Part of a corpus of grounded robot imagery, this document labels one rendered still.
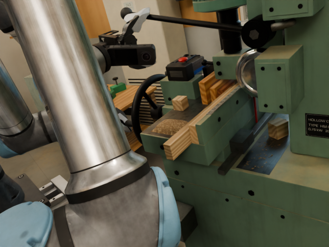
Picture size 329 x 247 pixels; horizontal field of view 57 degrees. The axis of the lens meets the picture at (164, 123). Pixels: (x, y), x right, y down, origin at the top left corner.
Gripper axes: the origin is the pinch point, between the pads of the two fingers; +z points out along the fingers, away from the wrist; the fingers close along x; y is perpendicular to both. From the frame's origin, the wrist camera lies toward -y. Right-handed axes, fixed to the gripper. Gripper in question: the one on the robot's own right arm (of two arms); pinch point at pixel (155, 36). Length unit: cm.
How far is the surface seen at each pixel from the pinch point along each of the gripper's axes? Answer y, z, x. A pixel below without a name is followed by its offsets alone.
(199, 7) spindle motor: -11.8, 4.3, -7.3
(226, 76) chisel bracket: -17.5, 8.7, 12.4
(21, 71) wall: 272, 87, 91
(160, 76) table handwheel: 13.2, 16.4, 21.0
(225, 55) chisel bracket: -16.7, 9.2, 6.4
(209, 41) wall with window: 64, 140, 52
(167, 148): -19.2, -23.1, 16.2
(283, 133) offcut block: -35.1, 8.2, 26.0
